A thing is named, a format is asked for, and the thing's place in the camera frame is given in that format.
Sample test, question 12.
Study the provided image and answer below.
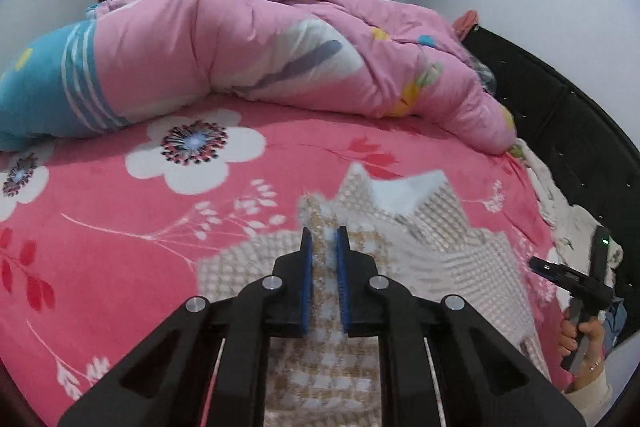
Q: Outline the red cloth on headboard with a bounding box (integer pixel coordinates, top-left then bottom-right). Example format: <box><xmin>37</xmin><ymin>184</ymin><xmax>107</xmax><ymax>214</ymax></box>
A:
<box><xmin>452</xmin><ymin>10</ymin><xmax>480</xmax><ymax>41</ymax></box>

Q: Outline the white crumpled cloth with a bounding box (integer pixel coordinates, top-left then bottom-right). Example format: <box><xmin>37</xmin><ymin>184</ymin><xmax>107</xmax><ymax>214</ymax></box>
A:
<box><xmin>513</xmin><ymin>139</ymin><xmax>600</xmax><ymax>274</ymax></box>

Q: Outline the black bed headboard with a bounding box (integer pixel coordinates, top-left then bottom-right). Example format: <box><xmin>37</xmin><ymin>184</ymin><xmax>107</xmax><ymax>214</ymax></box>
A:
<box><xmin>463</xmin><ymin>25</ymin><xmax>639</xmax><ymax>341</ymax></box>

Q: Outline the person's right hand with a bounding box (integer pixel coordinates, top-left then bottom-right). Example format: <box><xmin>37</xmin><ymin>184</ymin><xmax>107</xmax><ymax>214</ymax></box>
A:
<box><xmin>558</xmin><ymin>311</ymin><xmax>604</xmax><ymax>392</ymax></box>

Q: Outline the pink and blue quilt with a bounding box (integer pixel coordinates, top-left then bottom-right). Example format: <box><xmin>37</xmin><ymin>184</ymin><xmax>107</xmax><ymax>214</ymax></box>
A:
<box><xmin>1</xmin><ymin>0</ymin><xmax>516</xmax><ymax>155</ymax></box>

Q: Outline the pink floral bed sheet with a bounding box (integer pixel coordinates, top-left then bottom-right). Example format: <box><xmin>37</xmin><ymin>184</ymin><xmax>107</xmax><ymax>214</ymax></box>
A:
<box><xmin>1</xmin><ymin>96</ymin><xmax>570</xmax><ymax>426</ymax></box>

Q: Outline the cream sleeve forearm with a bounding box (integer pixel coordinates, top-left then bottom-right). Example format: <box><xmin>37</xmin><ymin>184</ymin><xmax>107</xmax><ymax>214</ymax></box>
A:
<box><xmin>563</xmin><ymin>369</ymin><xmax>613</xmax><ymax>426</ymax></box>

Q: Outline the beige white checked knit sweater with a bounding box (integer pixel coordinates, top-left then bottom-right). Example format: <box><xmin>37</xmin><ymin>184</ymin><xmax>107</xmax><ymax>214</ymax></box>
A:
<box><xmin>196</xmin><ymin>161</ymin><xmax>554</xmax><ymax>427</ymax></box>

